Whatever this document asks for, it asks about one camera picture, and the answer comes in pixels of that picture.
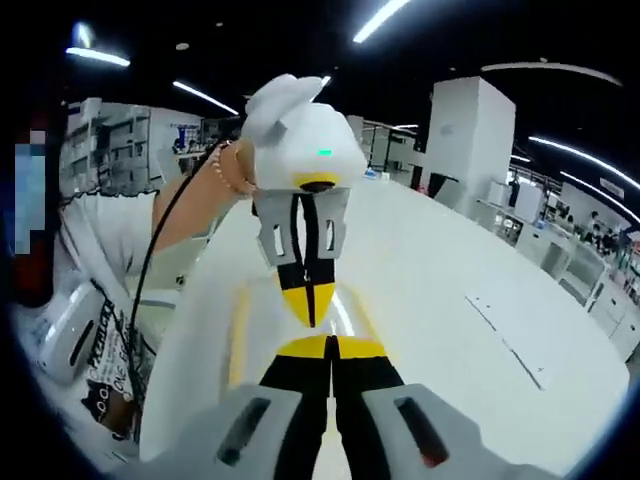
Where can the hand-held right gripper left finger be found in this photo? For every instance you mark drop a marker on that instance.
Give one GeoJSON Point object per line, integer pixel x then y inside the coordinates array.
{"type": "Point", "coordinates": [280, 430]}

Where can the white display shelving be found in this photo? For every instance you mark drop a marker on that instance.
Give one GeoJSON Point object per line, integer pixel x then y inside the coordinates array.
{"type": "Point", "coordinates": [120, 145]}

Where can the long ceiling light strip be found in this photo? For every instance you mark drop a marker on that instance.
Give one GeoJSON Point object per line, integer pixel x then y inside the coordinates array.
{"type": "Point", "coordinates": [97, 56]}
{"type": "Point", "coordinates": [380, 21]}
{"type": "Point", "coordinates": [205, 97]}

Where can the white cabinet row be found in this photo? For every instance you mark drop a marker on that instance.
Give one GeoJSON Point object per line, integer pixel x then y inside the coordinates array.
{"type": "Point", "coordinates": [575, 260]}

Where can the large white appliance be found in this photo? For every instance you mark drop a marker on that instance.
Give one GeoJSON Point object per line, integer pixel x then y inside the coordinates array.
{"type": "Point", "coordinates": [527, 200]}

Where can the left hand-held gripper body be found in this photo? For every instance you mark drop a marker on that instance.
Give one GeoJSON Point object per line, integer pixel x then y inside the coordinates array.
{"type": "Point", "coordinates": [310, 140]}

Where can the blue tissue pack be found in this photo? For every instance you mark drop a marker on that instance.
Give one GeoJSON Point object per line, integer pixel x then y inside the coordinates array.
{"type": "Point", "coordinates": [370, 174]}

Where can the white square pillar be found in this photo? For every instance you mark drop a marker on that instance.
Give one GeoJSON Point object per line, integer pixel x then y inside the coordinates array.
{"type": "Point", "coordinates": [472, 140]}

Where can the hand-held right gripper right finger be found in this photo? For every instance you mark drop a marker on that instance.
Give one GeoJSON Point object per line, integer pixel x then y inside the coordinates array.
{"type": "Point", "coordinates": [400, 430]}

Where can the white chest device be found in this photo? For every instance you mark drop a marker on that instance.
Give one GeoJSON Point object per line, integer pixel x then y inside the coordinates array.
{"type": "Point", "coordinates": [62, 330]}

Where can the small white appliance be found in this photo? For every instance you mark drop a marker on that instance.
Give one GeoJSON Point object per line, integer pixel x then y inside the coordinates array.
{"type": "Point", "coordinates": [499, 195]}

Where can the person's left hand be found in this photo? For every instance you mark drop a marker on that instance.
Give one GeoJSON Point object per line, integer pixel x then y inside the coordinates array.
{"type": "Point", "coordinates": [245, 170]}

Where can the person's head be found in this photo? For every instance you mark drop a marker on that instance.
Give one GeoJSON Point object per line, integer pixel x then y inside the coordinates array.
{"type": "Point", "coordinates": [55, 200]}

